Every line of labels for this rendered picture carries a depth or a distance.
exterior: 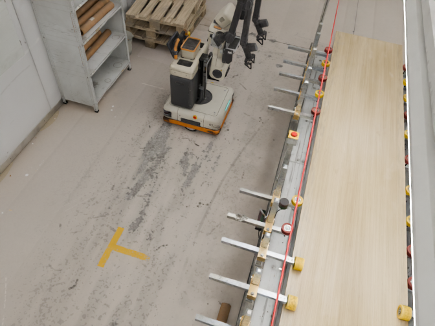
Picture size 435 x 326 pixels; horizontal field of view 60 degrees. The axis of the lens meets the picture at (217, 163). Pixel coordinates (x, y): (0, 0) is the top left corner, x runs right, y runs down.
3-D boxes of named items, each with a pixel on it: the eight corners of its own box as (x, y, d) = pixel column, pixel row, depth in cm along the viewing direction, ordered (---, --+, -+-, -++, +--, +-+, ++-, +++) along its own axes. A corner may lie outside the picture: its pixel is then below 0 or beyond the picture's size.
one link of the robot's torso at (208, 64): (200, 81, 400) (201, 61, 381) (209, 66, 418) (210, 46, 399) (224, 87, 396) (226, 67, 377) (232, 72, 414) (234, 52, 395)
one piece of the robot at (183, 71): (169, 112, 422) (166, 48, 358) (186, 84, 456) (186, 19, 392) (197, 120, 417) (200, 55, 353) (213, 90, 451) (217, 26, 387)
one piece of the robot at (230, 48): (217, 61, 369) (219, 42, 352) (225, 46, 386) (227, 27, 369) (233, 65, 366) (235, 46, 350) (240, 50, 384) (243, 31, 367)
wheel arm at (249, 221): (226, 218, 263) (226, 215, 260) (227, 214, 265) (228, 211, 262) (287, 237, 257) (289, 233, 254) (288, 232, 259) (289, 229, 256)
